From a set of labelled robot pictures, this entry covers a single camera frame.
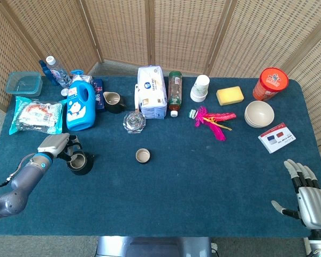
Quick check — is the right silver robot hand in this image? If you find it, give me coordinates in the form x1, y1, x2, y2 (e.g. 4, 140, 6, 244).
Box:
271, 158, 321, 230

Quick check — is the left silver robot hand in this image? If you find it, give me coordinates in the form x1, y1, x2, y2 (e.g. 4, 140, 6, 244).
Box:
37, 133, 83, 161

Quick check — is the black teapot with handle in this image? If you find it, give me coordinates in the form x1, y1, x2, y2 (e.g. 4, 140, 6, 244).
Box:
66, 150, 95, 176

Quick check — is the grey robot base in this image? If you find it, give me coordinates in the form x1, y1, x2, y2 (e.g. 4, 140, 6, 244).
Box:
95, 236, 212, 257

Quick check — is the teal snack package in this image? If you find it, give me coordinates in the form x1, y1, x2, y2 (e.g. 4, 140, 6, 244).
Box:
9, 96, 67, 136

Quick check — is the blue detergent jug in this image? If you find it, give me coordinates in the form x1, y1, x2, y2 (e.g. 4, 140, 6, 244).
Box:
66, 70, 96, 132

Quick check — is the dark blue patterned box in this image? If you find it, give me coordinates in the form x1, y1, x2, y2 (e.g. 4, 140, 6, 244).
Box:
92, 78, 106, 112

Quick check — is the black ceramic pitcher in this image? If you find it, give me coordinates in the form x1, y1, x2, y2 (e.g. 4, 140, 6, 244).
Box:
103, 91, 127, 114

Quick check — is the clear plastic food container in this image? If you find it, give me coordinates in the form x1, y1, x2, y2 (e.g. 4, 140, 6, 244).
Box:
5, 71, 43, 97

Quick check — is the white card box red stripe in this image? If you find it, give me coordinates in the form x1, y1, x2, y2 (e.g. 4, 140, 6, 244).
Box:
257, 122, 297, 154

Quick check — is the clear water bottle white cap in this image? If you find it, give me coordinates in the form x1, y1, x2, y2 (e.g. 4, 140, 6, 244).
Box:
45, 55, 72, 89

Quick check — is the dark blue plastic bottle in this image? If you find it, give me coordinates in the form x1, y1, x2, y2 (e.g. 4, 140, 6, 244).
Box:
39, 59, 60, 86

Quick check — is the clear glass ashtray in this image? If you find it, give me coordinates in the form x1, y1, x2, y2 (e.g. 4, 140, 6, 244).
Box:
123, 111, 147, 134

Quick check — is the beige bowl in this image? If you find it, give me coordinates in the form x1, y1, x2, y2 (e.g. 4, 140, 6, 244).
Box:
244, 100, 276, 129

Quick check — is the white tissue pack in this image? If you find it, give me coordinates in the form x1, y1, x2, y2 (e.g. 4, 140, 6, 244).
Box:
134, 65, 168, 120

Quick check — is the orange cylindrical canister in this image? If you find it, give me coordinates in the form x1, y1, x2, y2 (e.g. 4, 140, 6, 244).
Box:
252, 67, 289, 102

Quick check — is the blue table mat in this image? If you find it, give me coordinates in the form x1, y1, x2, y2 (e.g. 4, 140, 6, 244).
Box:
0, 75, 321, 238

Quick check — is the pink feather shuttlecock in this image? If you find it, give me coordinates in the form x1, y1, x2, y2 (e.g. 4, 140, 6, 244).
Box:
188, 105, 238, 142

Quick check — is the brown tea drink bottle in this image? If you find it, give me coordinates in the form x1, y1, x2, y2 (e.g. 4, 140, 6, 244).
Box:
167, 70, 183, 118

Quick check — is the yellow sponge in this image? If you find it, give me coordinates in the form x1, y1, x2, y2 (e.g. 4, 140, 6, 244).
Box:
216, 86, 245, 106

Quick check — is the woven bamboo folding screen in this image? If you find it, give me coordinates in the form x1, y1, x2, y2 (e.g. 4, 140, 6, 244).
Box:
0, 0, 321, 172

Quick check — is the white yogurt cup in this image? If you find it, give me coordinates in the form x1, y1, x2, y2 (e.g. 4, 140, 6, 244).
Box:
190, 74, 210, 103

